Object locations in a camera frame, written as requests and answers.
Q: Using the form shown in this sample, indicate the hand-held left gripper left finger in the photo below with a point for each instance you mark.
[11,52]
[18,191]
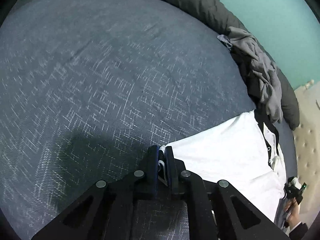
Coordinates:
[151,172]

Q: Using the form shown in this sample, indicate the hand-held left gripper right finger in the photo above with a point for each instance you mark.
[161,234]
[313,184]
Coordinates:
[170,172]

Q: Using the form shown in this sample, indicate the white polo shirt black trim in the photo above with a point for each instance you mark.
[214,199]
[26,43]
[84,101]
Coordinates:
[225,150]

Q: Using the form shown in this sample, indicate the person's right hand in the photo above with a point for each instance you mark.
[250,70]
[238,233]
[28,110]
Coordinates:
[291,215]

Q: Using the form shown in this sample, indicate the cream tufted headboard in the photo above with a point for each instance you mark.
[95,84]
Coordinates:
[307,142]

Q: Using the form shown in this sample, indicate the blue patterned bed sheet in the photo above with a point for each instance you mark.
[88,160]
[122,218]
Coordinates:
[100,80]

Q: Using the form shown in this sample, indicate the grey crumpled garment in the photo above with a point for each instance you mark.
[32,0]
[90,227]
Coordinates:
[262,75]

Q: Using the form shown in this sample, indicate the dark grey duvet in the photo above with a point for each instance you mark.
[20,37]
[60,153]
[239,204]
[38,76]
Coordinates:
[200,2]

